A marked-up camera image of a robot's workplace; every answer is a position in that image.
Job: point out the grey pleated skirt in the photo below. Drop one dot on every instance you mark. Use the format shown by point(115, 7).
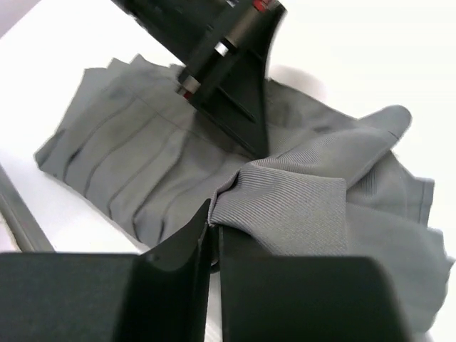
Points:
point(145, 158)

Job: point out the aluminium front rail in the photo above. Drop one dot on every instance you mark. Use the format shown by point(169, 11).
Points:
point(25, 230)

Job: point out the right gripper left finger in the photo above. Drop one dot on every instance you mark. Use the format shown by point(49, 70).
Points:
point(167, 299)

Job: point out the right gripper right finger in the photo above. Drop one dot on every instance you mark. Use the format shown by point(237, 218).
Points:
point(275, 298)

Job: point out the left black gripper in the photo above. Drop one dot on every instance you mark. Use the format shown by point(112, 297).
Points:
point(224, 46)

